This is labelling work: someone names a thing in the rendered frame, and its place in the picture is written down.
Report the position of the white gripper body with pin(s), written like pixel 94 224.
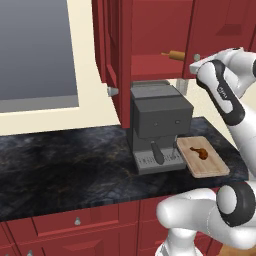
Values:
pixel 199 66

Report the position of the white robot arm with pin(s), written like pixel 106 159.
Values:
pixel 240 140

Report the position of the silver cabinet door knob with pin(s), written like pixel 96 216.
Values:
pixel 196 57
pixel 112 90

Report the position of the wooden rolling pin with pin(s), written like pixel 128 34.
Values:
pixel 176 55

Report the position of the red closed cabinet door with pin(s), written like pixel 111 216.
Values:
pixel 220 30

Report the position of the brown meat piece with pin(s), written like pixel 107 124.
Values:
pixel 201 152

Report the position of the red open cabinet door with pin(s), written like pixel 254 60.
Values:
pixel 115 50

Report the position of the wooden cutting board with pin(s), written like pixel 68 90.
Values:
pixel 213 165

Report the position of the red base cabinet door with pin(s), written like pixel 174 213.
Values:
pixel 73 246
pixel 148 238

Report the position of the silver base cabinet knob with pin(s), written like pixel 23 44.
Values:
pixel 30 253

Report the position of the grey coffee machine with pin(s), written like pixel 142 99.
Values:
pixel 160 120

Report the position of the red drawer front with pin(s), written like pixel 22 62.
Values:
pixel 150 210
pixel 76 220

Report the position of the silver drawer knob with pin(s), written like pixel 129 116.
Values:
pixel 77 221

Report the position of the red wall cabinet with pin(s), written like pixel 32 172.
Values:
pixel 156 33

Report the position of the grey window with cream frame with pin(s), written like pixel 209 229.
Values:
pixel 36 53

